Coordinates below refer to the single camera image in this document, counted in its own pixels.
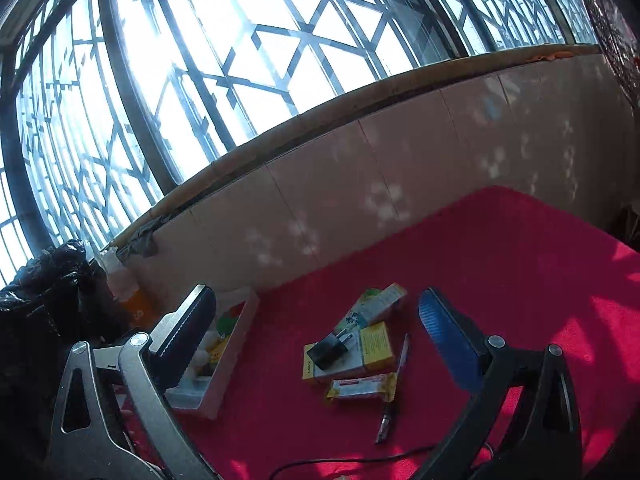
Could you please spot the black power adapter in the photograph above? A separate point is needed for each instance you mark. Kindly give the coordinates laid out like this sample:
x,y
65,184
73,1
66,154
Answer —
x,y
330,349

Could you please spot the yellow white medicine box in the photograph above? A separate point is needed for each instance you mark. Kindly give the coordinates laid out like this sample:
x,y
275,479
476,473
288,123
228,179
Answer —
x,y
369,350

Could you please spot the orange white bottle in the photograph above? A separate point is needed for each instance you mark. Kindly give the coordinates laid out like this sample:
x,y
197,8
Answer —
x,y
127,291

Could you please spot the red bed blanket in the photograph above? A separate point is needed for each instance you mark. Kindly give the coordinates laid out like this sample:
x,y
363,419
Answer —
x,y
520,334

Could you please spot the dark pen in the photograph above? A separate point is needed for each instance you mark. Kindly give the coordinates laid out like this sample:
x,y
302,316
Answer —
x,y
391,409

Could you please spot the white cardboard storage box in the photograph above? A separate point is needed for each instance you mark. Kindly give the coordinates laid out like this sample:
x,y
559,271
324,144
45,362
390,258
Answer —
x,y
202,387

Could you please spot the black plastic bag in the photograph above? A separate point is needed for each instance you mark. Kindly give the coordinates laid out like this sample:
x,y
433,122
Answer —
x,y
55,300

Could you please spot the window metal grille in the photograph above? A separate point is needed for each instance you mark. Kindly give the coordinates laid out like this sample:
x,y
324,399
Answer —
x,y
108,105

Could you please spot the white blue medicine box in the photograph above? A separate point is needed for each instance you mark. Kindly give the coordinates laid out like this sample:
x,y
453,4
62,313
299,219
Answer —
x,y
373,306

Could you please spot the yellow red snack packet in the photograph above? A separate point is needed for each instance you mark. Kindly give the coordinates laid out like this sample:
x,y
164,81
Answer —
x,y
381,386

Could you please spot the orange cloth on sill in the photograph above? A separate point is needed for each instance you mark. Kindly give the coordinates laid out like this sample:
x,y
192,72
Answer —
x,y
551,56

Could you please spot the grey cloth on sill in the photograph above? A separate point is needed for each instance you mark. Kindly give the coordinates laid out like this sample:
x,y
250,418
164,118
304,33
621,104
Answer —
x,y
142,242

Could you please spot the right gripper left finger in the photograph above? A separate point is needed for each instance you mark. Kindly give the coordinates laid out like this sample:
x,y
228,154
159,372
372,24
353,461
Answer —
x,y
89,439

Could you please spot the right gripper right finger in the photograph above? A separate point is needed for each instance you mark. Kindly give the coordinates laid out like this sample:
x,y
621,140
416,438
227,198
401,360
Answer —
x,y
543,439

